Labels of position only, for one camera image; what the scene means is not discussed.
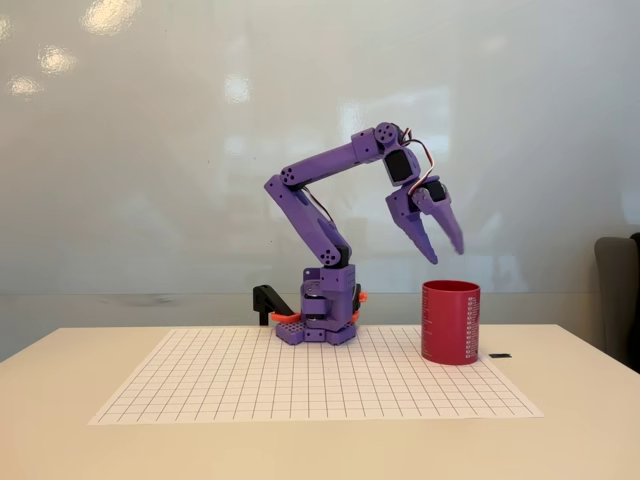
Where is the black orange table clamp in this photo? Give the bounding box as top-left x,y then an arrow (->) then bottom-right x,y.
349,283 -> 370,324
251,283 -> 303,327

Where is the white grid paper sheet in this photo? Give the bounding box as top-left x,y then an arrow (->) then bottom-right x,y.
88,326 -> 545,427

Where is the red cup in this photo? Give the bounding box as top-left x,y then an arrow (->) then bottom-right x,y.
420,279 -> 482,367

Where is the grey chair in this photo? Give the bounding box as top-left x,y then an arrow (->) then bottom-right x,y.
593,231 -> 640,374

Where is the white red servo cable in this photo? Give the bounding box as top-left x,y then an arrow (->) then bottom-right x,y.
399,126 -> 437,197

